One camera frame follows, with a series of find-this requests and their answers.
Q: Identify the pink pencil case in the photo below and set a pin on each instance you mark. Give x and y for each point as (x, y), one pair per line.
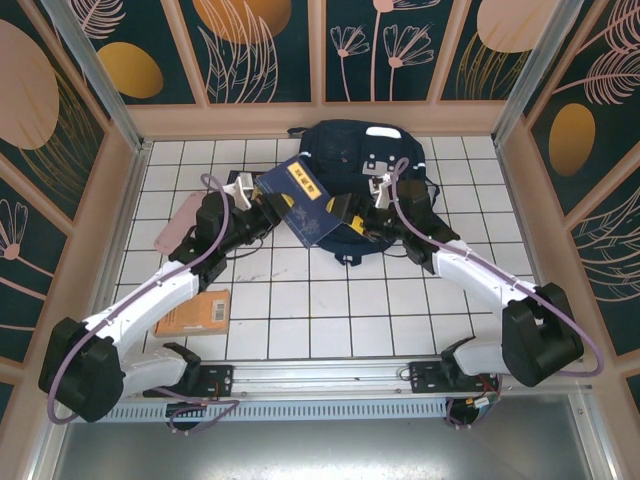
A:
(175, 225)

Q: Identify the navy blue backpack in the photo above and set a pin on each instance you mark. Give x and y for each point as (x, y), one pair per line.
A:
(340, 145)

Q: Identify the orange book with barcode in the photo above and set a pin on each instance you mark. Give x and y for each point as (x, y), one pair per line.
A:
(200, 312)

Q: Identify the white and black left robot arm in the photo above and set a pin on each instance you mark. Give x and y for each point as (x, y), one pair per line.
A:
(150, 300)

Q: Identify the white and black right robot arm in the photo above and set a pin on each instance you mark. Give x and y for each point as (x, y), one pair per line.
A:
(470, 270)

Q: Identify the grey metal sheet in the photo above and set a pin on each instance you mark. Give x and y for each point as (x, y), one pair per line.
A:
(320, 450)

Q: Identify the aluminium floor edge rail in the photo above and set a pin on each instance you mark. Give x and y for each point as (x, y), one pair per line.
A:
(130, 190)

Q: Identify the aluminium mounting rail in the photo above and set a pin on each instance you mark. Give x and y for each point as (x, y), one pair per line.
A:
(320, 372)

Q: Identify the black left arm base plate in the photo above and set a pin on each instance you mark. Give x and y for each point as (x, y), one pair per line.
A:
(220, 380)

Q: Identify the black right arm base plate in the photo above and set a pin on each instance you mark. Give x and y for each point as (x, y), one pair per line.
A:
(425, 380)

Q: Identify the aluminium corner post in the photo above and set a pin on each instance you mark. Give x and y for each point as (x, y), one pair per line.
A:
(537, 75)
(100, 75)

